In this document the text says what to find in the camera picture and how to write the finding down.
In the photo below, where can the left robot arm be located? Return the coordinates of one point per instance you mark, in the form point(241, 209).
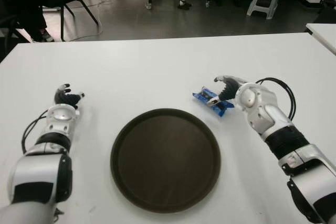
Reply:
point(39, 171)

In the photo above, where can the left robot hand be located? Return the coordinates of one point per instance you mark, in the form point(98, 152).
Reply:
point(65, 99)

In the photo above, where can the blue Oreo cookie package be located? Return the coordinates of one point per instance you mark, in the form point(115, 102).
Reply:
point(200, 97)

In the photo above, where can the round dark brown tray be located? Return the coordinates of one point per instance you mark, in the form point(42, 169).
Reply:
point(165, 161)

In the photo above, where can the seated person in black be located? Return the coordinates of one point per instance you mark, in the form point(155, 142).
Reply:
point(23, 3)

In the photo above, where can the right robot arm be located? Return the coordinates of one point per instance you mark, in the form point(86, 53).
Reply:
point(309, 161)

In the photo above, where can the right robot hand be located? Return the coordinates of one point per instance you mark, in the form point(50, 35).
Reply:
point(229, 90)

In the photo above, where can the black office chair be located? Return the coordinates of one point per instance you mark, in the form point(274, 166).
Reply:
point(328, 9)

